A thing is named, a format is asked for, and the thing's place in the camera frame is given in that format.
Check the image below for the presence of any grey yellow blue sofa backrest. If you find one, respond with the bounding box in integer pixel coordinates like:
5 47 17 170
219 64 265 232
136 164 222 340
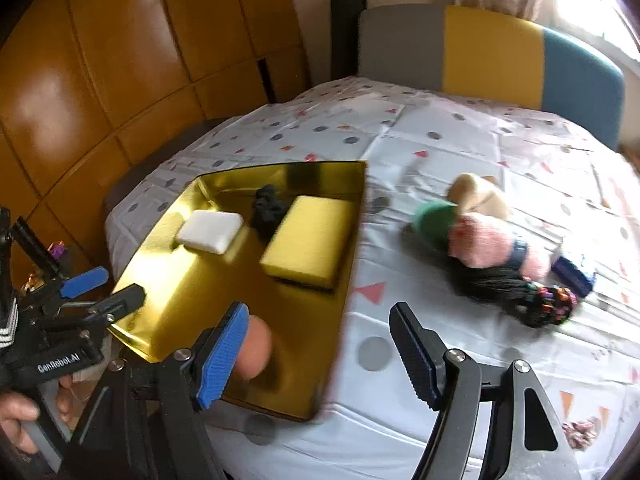
358 4 625 148

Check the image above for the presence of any person left hand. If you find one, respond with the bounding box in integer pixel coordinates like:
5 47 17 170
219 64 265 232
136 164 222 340
0 374 94 456

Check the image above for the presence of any beige bandage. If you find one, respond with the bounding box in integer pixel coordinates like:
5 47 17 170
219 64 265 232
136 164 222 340
446 172 511 220

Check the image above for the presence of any gold metal tin box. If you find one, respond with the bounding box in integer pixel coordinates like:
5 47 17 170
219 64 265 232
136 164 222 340
111 160 367 422

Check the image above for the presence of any pink fluffy sock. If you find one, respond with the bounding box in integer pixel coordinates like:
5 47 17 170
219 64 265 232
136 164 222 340
448 212 551 281

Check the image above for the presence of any green silicone travel bottle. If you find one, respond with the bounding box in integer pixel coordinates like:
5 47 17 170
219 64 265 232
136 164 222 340
411 200 458 252

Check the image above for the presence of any white sponge block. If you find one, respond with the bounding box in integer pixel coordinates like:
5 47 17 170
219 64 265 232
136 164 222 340
176 210 243 255

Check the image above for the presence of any patterned white tablecloth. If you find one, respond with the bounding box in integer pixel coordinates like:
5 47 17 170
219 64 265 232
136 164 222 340
106 78 639 479

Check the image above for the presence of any wooden wall cabinet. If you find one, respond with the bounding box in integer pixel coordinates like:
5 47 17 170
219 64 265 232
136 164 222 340
1 0 309 271

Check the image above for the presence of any yellow sponge block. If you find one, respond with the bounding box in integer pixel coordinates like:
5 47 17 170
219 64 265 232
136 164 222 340
259 195 357 289

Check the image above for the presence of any brown makeup sponge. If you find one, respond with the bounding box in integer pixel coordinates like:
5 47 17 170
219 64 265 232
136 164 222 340
233 315 272 382

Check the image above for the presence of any blue tissue pack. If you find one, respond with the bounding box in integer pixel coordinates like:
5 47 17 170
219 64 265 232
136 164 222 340
551 254 597 298

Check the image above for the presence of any black scrunchie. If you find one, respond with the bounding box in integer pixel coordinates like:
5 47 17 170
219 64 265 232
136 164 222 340
250 184 288 242

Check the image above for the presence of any black rolled mat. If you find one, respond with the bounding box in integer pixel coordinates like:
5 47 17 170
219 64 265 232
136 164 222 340
330 0 368 80

